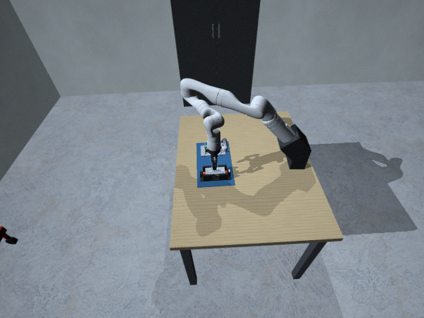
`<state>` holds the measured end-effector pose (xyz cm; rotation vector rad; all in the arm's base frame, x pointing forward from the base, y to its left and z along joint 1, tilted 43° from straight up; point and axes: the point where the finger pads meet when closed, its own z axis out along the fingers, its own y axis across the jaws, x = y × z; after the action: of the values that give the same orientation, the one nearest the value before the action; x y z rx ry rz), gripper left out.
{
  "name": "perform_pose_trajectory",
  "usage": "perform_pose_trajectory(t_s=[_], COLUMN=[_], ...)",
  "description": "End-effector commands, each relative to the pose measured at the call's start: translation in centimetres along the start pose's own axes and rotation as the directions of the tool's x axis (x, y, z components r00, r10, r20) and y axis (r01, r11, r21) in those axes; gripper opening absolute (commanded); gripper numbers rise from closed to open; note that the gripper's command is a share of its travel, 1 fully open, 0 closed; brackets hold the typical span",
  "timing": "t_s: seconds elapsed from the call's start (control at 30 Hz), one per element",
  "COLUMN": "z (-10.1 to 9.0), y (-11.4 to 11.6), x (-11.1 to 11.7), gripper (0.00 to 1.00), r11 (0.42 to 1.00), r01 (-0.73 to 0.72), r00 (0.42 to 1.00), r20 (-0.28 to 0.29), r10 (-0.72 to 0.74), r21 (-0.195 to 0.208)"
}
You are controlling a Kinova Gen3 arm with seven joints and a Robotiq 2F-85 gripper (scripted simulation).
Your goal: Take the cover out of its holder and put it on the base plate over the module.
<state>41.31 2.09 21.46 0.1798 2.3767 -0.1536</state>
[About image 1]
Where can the blue flat plate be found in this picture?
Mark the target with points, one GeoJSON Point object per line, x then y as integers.
{"type": "Point", "coordinates": [204, 161]}

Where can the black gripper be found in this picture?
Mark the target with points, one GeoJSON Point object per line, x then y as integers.
{"type": "Point", "coordinates": [214, 155]}

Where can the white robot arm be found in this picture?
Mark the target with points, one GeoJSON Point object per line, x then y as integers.
{"type": "Point", "coordinates": [226, 99]}

